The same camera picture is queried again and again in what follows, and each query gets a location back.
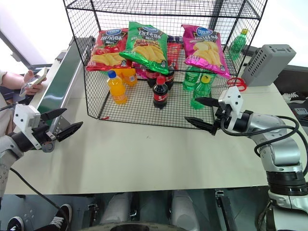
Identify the red potato chips bag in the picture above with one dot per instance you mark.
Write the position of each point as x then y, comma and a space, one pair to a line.
106, 50

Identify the orange juice bottle blue cap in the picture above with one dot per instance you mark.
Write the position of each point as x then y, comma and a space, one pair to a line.
116, 91

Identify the small red snack packet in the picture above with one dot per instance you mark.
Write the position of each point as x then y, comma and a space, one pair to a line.
172, 54

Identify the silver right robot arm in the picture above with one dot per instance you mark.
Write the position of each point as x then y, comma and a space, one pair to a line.
281, 149

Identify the green conveyor belt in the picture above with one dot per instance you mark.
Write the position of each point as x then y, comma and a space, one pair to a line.
60, 79

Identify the person's bare hand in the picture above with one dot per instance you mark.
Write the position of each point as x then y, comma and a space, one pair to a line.
32, 89

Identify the black table leg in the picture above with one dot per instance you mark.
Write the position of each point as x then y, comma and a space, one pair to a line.
225, 211

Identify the person's bare forearm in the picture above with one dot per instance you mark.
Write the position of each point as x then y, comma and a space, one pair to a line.
12, 80

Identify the green potato chips bag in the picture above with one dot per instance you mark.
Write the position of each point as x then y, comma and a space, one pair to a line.
146, 45

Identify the grey rounded shell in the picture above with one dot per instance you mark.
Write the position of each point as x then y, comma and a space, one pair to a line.
184, 209
118, 209

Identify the purple snack packet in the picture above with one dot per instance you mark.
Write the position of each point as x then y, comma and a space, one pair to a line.
173, 38

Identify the grey vented plastic box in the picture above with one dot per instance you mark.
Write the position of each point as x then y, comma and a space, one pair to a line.
267, 63

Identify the magenta snack packet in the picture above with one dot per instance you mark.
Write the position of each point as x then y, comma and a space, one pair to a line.
139, 71

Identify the person's beige clothing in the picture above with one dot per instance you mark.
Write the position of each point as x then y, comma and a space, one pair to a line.
4, 115

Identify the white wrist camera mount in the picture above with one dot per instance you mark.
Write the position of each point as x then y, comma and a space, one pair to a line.
232, 98
24, 116

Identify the green soda bottle yellow cap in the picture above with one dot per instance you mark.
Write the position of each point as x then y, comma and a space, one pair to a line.
237, 45
201, 92

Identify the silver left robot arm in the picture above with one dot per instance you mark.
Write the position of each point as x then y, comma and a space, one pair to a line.
9, 144

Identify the black white laced sneaker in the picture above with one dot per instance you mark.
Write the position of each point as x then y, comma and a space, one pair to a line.
294, 97

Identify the small red tie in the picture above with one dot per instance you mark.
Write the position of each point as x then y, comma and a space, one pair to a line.
104, 118

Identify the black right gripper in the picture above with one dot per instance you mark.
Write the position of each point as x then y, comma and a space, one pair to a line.
220, 118

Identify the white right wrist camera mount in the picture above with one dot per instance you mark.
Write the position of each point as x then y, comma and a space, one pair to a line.
232, 98

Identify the pink potato chips bag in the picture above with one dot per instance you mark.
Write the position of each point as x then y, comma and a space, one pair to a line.
204, 48

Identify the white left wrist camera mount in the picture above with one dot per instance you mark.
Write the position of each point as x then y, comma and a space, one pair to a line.
24, 116

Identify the white smartphone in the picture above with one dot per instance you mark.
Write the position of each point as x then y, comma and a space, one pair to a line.
39, 74

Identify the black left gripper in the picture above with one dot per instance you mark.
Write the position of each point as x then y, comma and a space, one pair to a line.
44, 134

